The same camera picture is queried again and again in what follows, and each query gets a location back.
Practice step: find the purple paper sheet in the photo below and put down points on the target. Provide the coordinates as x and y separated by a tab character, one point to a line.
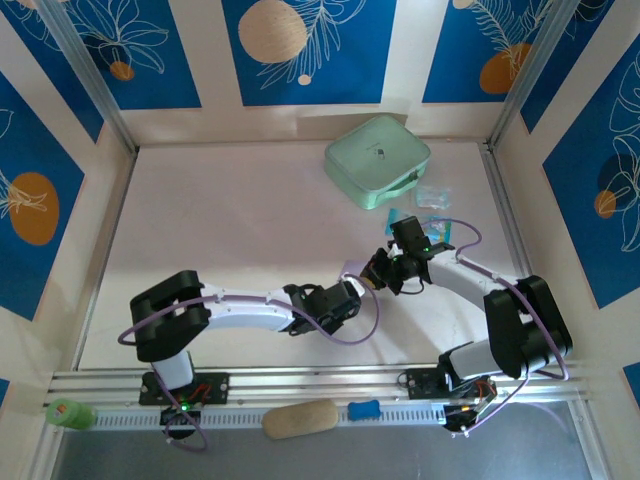
352	267

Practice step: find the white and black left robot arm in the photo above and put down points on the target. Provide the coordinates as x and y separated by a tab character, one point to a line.
250	312

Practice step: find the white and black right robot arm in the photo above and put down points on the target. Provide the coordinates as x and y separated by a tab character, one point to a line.
470	280

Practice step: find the blue snack packet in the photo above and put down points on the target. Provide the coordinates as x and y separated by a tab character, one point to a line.
442	230

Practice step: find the small clear plastic bag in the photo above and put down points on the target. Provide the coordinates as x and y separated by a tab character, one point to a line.
432	196

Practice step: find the mint green zip pouch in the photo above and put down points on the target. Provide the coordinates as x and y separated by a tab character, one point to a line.
377	160

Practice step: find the blue bone-shaped piece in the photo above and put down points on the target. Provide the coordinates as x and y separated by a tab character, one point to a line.
363	410

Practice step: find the beige oval block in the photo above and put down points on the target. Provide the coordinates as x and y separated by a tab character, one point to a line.
300	419

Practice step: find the aluminium mounting rail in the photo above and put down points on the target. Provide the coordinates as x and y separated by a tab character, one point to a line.
325	381

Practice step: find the aluminium side rail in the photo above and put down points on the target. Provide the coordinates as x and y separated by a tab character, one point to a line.
130	170
501	190

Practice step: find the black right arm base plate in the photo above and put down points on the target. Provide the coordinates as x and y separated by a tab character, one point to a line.
420	382

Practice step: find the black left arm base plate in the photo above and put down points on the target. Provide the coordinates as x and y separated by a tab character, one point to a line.
215	387

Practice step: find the aluminium corner post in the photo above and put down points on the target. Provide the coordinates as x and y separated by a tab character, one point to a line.
90	75
529	75

